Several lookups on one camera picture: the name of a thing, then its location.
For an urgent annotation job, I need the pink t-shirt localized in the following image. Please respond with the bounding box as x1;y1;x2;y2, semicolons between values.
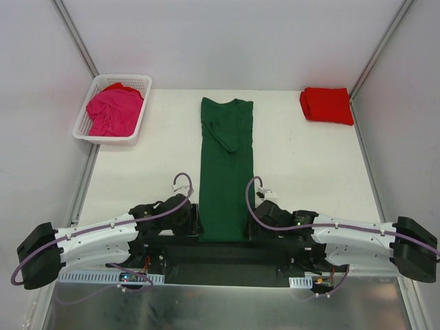
86;82;144;138

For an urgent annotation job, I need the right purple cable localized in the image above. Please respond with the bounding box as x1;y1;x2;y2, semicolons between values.
245;175;440;302

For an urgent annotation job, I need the slotted cable duct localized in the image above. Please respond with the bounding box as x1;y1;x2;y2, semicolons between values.
57;270;145;285
289;276;314;289

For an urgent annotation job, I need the right slotted cable duct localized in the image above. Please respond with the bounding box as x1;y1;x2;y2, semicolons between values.
289;276;314;289

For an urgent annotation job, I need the white plastic basket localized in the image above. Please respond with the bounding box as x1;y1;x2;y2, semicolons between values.
72;74;153;146

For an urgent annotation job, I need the right aluminium corner post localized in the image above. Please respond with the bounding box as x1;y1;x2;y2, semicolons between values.
349;0;416;102

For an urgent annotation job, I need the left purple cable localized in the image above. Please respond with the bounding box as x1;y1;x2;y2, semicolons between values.
10;171;193;305

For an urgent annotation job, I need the aluminium corner post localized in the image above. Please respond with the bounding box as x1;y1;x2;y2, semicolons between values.
349;0;416;102
51;0;99;78

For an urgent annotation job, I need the purple cable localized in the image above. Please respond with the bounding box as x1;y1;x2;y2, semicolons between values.
245;175;440;302
10;171;193;305

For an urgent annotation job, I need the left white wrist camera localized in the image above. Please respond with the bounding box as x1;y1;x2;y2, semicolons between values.
172;184;190;196

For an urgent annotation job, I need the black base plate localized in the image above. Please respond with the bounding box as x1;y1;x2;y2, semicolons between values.
120;234;347;287

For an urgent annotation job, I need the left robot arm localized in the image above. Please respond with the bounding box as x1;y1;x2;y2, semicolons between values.
11;194;204;290

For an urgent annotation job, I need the folded red t-shirt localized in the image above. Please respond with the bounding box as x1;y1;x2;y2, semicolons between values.
300;87;354;126

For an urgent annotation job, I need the aluminium rail front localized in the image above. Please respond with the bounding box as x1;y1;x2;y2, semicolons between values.
43;242;413;276

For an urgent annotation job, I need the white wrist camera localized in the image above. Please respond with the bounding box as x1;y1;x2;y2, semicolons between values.
172;184;190;196
256;186;278;203

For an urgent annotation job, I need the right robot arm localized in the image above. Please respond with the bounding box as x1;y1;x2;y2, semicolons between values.
247;200;439;283

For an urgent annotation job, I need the left slotted cable duct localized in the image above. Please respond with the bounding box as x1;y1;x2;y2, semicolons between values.
57;270;145;285

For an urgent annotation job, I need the left aluminium corner post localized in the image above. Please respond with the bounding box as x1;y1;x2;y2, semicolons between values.
51;0;99;78

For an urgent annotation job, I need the green t-shirt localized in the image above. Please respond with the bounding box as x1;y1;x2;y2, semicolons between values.
199;97;254;243

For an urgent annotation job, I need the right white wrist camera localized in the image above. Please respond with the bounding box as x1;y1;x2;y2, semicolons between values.
256;186;278;203

